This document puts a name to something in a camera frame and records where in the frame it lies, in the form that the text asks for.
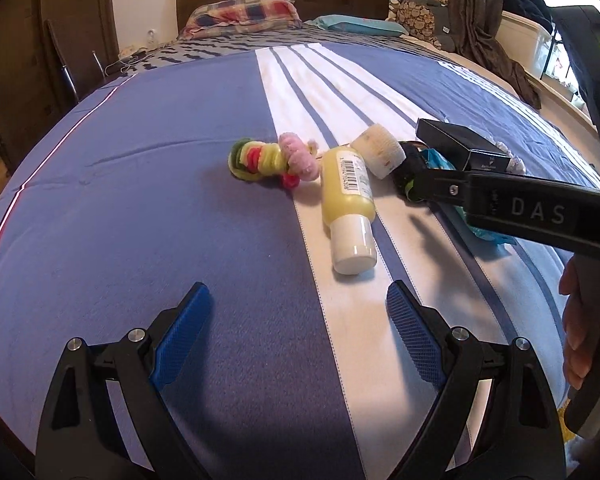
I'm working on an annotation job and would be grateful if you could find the black cardboard box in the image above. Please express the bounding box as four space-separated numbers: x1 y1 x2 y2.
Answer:
416 118 512 173

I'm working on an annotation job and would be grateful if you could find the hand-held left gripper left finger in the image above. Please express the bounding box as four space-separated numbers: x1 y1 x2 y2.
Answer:
35 281 216 480

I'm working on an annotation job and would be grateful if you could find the dark jacket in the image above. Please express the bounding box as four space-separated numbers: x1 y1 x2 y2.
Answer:
502 0 557 32

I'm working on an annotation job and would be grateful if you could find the black metal rack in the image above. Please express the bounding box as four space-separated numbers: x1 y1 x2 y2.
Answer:
539 30 583 103

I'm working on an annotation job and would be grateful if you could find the white storage box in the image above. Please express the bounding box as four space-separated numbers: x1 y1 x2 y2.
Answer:
499 10 577 82

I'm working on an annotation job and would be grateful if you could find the patterned plush bag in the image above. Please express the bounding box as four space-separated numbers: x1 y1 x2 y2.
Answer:
389 0 457 52

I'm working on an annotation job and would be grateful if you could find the bundle of colourful hair ties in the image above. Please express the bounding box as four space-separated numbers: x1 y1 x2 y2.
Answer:
228 137 301 191

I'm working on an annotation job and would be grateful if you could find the teal plastic wrapper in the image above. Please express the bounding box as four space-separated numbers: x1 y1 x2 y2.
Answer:
426 149 520 247

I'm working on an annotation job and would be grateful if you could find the yellow lotion bottle white cap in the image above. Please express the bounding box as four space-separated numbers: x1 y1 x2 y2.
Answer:
321 145 378 276

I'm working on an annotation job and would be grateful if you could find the folding chair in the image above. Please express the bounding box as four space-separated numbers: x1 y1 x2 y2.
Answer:
45 20 107 107

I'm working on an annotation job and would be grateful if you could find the teal pillow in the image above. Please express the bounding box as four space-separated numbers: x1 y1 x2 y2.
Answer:
310 14 409 37

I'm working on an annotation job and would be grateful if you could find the blue white striped blanket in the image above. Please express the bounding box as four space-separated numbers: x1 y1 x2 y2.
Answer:
0 42 600 480

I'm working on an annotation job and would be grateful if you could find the yellow plush toy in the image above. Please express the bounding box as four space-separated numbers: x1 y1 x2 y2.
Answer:
556 400 581 442

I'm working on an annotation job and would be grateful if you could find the plaid pillow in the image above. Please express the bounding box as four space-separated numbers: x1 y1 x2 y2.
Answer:
177 0 303 41

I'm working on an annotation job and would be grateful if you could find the brown curtain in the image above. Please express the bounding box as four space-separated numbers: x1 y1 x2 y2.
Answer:
397 0 543 109

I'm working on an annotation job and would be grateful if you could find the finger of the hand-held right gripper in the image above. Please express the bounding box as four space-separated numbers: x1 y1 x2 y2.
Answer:
394 141 433 181
402 167 476 207

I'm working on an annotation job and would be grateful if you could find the grey patterned bed sheet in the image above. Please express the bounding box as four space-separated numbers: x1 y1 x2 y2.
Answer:
107 24 443 80

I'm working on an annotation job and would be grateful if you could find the person's right hand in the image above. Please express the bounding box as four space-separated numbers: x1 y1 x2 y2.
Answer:
559 254 592 392

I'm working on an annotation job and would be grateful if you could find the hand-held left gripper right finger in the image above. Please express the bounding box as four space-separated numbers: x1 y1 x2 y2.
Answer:
385 280 566 480

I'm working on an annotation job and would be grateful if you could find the white crumpled tissue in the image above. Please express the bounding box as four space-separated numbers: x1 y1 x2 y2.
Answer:
482 132 527 177

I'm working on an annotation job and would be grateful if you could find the dark wooden wardrobe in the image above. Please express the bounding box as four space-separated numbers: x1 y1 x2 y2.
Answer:
0 0 119 171

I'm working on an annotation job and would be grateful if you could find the pink fluffy scrunchie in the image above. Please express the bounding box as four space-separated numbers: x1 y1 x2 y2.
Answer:
278 132 323 182

